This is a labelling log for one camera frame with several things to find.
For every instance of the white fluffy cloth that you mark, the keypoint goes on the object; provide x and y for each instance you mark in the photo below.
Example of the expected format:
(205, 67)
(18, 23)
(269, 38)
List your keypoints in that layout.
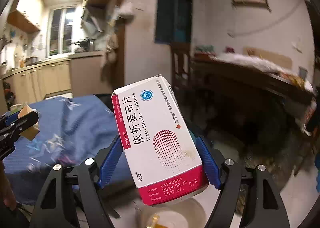
(250, 60)

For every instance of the white red medicine box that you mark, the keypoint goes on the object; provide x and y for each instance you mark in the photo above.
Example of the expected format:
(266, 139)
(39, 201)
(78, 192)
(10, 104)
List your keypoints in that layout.
(155, 130)

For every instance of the blue grid mat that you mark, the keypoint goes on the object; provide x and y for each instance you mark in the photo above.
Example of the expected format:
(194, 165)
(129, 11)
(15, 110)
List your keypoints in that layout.
(62, 128)

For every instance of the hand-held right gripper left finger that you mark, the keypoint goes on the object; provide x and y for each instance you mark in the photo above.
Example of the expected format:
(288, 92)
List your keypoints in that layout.
(110, 160)

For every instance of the black wok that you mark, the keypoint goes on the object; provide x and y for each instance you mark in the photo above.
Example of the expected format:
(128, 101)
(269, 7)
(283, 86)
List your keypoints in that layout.
(81, 44)

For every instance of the dark wooden table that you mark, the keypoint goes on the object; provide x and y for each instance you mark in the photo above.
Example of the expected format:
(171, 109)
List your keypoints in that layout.
(237, 80)

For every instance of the dark blue framed window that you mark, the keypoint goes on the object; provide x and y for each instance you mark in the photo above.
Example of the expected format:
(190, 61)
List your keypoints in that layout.
(175, 5)

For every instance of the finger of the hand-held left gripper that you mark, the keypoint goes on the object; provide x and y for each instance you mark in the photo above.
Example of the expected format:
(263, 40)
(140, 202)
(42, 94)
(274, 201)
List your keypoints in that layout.
(25, 119)

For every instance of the beige hanging cloth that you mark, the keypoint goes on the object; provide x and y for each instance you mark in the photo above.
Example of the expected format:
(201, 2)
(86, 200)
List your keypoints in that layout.
(110, 50)

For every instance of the person's left forearm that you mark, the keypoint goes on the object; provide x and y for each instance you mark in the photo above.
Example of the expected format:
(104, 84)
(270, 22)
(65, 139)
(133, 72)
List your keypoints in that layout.
(6, 188)

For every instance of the wooden wall cupboard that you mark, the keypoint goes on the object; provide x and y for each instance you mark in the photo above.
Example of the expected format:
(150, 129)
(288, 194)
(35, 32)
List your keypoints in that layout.
(25, 21)

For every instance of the dark wooden chair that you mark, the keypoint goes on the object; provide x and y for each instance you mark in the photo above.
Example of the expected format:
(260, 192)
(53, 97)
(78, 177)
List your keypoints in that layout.
(180, 53)

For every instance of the black red bag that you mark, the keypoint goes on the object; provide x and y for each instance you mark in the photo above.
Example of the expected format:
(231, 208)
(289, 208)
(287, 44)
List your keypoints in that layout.
(8, 95)

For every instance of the beige kitchen cabinets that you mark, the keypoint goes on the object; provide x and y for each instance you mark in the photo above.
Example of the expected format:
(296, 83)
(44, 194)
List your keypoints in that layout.
(50, 78)

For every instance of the white low stool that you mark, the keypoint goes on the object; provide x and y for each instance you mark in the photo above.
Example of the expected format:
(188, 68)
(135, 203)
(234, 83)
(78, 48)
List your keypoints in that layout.
(57, 95)

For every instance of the kitchen window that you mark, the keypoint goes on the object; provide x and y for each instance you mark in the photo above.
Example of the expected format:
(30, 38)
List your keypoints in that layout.
(60, 30)

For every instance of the metal range hood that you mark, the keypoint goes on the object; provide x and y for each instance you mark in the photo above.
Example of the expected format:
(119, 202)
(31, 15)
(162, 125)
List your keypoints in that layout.
(91, 25)

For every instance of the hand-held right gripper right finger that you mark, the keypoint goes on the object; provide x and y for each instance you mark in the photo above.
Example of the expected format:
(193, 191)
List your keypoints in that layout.
(207, 163)

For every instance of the brown cardboard piece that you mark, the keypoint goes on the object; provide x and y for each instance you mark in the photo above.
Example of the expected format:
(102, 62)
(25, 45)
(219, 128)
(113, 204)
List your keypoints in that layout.
(31, 131)

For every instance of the white round bin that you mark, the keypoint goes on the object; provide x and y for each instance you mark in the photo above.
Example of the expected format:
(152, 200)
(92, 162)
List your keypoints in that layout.
(180, 215)

